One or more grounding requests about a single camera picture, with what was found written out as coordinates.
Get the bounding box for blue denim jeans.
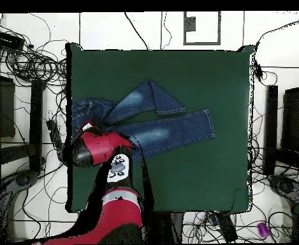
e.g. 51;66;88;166
71;79;216;163

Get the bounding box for black power strip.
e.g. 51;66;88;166
46;119;68;162
214;212;238;243

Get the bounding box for dark green table cloth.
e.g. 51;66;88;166
66;42;254;214

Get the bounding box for black box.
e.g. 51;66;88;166
0;29;26;51

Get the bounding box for black power adapter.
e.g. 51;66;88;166
253;59;266;78

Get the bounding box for purple object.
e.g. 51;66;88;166
256;221;271;238

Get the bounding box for black table frame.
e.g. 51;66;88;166
0;57;47;174
262;64;299;177

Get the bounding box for thick black cable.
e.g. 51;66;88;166
124;11;150;50

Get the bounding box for thin black cable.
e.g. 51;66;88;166
159;11;172;50

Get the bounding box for grey rectangular floor frame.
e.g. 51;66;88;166
182;11;222;46

